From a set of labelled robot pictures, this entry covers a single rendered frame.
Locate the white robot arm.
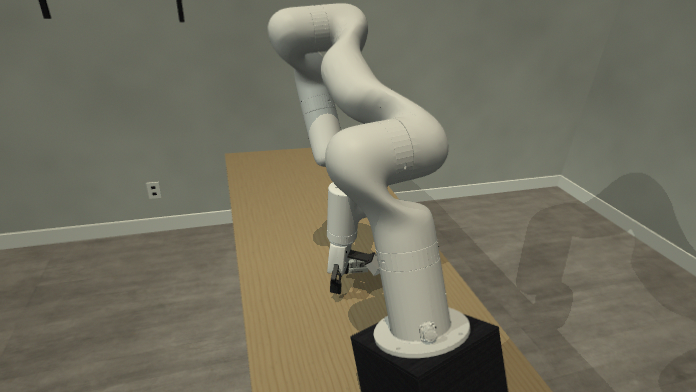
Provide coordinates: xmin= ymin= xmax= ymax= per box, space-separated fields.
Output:
xmin=268 ymin=3 xmax=470 ymax=358

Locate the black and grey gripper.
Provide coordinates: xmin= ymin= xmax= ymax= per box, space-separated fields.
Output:
xmin=327 ymin=239 xmax=354 ymax=294

